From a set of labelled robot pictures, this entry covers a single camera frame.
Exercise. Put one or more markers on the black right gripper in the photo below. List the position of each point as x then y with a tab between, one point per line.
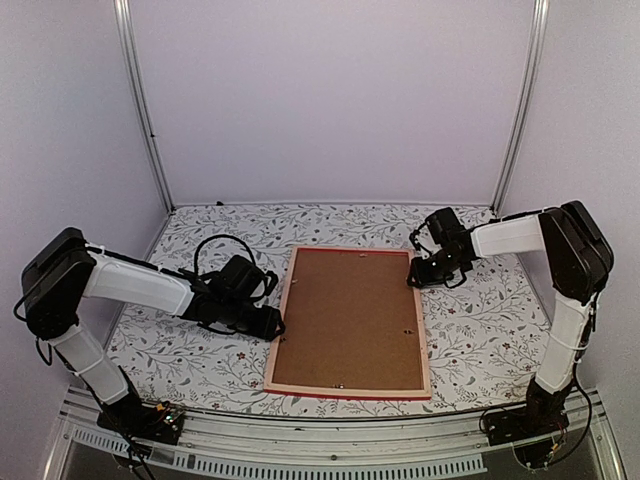
422	279

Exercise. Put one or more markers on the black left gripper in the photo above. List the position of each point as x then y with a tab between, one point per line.
266	328

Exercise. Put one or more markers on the brown backing board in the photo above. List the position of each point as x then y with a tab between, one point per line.
350	320

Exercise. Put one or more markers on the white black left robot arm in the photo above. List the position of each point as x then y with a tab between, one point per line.
70	269

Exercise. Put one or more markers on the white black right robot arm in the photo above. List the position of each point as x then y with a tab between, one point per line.
579	259

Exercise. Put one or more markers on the floral patterned table mat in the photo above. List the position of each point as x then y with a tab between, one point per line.
484	339

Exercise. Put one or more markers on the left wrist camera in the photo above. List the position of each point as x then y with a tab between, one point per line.
270	281

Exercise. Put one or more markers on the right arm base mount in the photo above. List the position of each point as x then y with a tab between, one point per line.
542	414

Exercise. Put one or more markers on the aluminium front rail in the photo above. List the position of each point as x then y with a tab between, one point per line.
235	446

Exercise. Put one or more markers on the left aluminium corner post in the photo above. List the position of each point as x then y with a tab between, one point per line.
132	66

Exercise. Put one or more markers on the aluminium corner post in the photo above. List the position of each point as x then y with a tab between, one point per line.
525	97
132	66

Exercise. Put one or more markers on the right aluminium corner post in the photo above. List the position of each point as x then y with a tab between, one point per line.
525	97

